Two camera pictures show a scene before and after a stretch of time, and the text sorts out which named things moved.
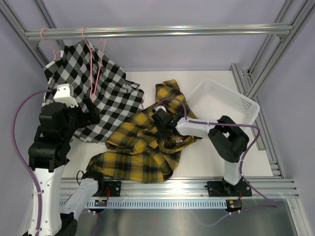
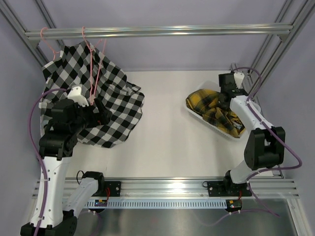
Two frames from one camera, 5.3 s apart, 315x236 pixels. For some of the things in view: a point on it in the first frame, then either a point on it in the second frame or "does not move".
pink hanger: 55,52 does not move
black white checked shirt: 91,75 does not move
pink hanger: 92,97 does not move
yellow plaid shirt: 136,152 -> 205,103
